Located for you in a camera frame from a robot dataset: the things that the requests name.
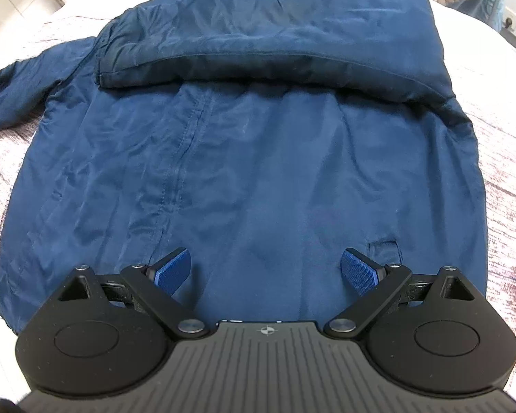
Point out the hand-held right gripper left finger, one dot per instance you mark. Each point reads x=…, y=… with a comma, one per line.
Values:
x=172, y=272

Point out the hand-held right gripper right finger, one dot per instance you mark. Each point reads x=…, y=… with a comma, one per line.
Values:
x=361, y=272

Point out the navy blue jacket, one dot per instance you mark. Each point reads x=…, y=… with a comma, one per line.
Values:
x=262, y=159

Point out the purple striped bedspread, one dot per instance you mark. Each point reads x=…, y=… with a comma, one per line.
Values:
x=507, y=172

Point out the white bed sheet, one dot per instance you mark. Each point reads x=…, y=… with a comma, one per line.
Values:
x=477, y=43

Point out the wall socket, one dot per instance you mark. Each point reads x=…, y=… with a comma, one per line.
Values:
x=509, y=22

